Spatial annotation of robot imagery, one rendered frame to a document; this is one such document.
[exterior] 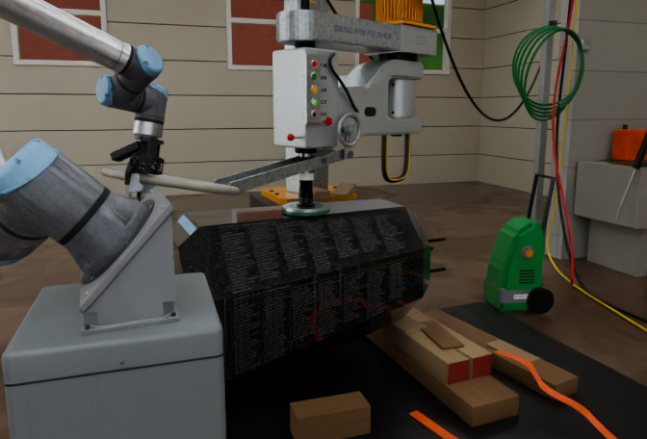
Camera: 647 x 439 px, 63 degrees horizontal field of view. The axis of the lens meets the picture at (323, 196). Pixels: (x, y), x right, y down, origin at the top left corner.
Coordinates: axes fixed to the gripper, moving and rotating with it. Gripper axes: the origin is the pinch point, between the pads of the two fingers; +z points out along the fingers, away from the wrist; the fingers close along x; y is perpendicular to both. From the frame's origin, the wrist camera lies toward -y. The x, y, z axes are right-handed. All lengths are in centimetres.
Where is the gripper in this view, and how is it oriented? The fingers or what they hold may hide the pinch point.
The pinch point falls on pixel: (133, 197)
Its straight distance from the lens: 181.7
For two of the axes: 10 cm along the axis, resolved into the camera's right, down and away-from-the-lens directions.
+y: 9.6, 1.5, -2.5
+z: -1.4, 9.9, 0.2
